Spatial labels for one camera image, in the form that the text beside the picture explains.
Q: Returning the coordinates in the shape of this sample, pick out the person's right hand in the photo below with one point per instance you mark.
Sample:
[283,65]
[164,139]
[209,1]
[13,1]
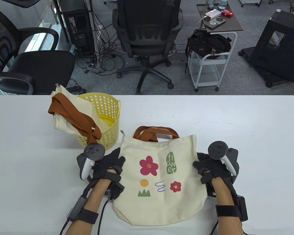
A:
[212,167]

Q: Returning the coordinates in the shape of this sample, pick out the person's left hand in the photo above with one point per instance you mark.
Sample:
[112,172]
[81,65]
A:
[110,160]

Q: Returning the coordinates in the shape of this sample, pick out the grey white hand controller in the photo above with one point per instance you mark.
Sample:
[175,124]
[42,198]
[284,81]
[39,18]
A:
[94,150]
[218,148]

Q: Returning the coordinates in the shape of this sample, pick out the purple flower print canvas bag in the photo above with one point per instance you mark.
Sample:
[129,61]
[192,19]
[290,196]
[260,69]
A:
[61,123]

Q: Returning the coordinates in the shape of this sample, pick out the red flower print canvas bag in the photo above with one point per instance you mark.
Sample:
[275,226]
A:
[159,203]

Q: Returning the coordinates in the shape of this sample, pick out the person's left forearm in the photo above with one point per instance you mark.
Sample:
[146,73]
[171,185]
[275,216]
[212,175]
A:
[93,198]

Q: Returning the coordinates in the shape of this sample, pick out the person's right forearm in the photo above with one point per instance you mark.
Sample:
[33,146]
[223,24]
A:
[225,195]

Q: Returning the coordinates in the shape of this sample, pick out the yellow perforated plastic basket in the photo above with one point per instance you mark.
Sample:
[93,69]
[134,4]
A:
[110,115]

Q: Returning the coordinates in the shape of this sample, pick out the black right wrist module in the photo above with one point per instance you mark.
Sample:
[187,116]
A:
[241,208]

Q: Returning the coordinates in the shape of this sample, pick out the black wrist module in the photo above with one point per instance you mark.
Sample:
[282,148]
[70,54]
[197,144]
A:
[76,208]
[241,208]

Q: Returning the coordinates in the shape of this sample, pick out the black left wrist module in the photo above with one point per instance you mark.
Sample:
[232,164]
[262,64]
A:
[76,208]

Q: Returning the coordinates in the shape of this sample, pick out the grey power strip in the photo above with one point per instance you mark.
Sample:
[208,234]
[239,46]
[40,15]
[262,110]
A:
[91,69]

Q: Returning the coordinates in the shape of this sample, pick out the black fabric seat office chair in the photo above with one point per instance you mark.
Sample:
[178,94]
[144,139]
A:
[39,66]

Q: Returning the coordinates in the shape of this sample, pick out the black backpack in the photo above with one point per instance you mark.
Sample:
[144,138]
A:
[205,42]

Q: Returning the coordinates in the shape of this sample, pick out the black mesh office chair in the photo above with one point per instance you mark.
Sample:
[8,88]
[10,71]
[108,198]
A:
[147,36]

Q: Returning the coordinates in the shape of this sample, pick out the black wheeled stand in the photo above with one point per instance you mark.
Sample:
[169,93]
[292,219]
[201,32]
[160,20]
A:
[291,58]

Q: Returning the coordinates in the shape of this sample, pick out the black computer tower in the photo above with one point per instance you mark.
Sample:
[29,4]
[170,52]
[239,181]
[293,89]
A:
[78,27]

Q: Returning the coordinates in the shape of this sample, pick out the brown square coaster set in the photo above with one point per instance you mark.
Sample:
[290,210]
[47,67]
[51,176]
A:
[212,24]

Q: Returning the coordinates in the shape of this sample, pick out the white rolling cart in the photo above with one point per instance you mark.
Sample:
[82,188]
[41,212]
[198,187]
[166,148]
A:
[235,24]

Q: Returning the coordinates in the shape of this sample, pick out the white power bank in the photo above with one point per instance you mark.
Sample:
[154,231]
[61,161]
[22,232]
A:
[213,13]

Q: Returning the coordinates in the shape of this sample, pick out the red packet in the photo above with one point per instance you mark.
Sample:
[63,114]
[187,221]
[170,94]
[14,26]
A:
[227,13]

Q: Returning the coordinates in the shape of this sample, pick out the clear water bottle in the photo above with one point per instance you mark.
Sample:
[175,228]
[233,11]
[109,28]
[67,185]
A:
[223,4]

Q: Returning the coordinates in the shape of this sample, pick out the aluminium frame post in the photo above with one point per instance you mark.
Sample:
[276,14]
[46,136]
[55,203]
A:
[94,29]

